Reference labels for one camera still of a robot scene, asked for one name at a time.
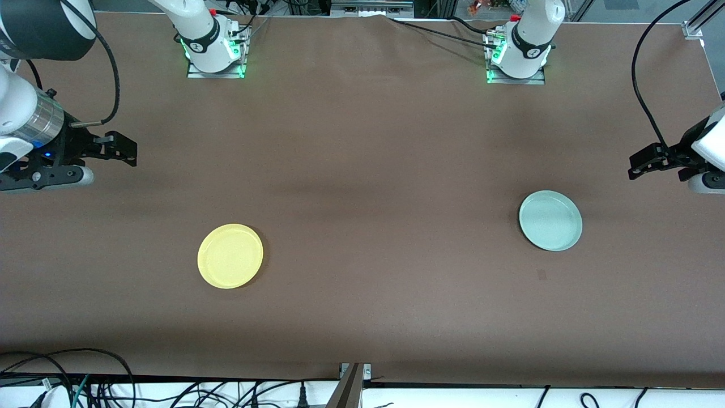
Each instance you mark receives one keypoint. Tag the brown table cover mat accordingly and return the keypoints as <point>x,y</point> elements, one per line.
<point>362,170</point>

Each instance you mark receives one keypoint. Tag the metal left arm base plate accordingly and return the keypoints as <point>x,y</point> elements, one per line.
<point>498,80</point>

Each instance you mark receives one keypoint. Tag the black power plug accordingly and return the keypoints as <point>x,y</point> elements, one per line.
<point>303,396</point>

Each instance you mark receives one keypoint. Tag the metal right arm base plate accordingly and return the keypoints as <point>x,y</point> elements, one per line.
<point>195,73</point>

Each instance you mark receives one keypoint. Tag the yellow round plate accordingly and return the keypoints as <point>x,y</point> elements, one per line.
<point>229,256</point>

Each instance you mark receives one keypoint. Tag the aluminium frame rail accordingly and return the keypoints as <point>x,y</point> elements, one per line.
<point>371,8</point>

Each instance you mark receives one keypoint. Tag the pale green round plate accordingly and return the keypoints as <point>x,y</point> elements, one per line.
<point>549,221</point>

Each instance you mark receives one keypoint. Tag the aluminium profile post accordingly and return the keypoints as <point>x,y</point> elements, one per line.
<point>348,391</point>

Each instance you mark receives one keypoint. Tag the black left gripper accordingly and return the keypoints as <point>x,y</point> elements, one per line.
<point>681,151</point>

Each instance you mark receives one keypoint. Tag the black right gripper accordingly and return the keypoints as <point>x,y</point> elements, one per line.
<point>72,145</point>

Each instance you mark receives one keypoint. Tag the aluminium frame corner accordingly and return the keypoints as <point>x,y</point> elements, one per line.
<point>694,28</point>

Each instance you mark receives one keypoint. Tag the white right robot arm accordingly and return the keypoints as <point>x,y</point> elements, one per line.
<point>198,34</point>

